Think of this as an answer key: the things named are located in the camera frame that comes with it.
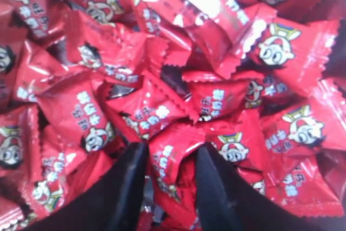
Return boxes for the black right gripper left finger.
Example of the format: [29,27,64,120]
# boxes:
[26,142,148,230]

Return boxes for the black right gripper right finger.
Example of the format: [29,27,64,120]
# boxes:
[195,144,317,231]

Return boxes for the pile of red wrapped candies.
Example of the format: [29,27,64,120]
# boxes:
[1,0,345,230]

